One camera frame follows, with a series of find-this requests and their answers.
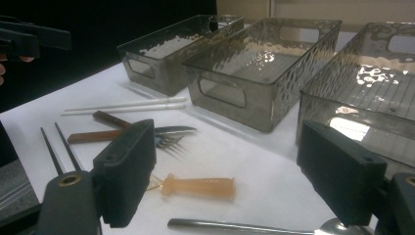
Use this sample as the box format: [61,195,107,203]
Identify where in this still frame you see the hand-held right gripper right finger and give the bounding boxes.
[296,118,389,227]

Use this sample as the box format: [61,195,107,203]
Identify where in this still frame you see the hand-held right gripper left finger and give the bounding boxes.
[92,118,158,229]

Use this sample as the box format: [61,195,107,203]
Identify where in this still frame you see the wooden handled knife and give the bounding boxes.
[67,125,198,145]

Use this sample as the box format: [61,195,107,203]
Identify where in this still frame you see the wooden handled fork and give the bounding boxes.
[92,110,187,159]

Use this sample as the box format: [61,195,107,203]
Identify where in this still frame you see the black chopstick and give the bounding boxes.
[54,121,82,172]
[39,126,65,175]

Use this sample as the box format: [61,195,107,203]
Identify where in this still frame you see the white chopstick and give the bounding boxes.
[61,103,187,117]
[64,96,188,113]

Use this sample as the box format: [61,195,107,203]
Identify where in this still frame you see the clear grey plastic bin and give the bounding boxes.
[295,21,415,180]

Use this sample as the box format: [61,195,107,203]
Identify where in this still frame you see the mesh bin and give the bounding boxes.
[181,17,343,134]
[116,14,245,98]

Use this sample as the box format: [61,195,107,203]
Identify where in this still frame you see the metal spoon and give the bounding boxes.
[166,217,375,235]

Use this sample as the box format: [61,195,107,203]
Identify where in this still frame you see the black curtain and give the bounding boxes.
[0,0,218,114]

